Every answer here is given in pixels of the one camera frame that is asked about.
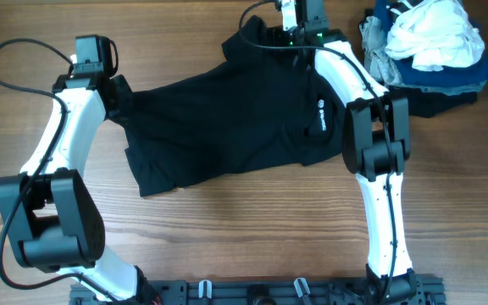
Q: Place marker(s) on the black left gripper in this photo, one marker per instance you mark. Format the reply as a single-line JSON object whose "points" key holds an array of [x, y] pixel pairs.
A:
{"points": [[126, 91]]}

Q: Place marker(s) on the blue folded garment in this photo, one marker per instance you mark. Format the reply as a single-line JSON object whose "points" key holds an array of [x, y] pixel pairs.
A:
{"points": [[467, 79]]}

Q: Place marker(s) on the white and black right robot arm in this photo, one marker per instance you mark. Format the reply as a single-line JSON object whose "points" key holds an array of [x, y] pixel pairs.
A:
{"points": [[375, 146]]}

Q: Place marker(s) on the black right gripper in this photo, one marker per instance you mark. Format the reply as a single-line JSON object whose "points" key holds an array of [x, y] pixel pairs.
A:
{"points": [[279, 32]]}

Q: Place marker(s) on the white crumpled garment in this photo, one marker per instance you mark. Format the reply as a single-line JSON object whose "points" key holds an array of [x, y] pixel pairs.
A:
{"points": [[434, 34]]}

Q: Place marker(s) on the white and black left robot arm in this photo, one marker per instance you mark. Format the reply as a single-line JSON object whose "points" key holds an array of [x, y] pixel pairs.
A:
{"points": [[52, 229]]}

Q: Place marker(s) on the grey crumpled garment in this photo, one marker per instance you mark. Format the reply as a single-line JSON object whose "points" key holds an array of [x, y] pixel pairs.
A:
{"points": [[379, 65]]}

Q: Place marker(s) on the black t-shirt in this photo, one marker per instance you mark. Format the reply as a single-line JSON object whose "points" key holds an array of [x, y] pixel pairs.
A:
{"points": [[258, 109]]}

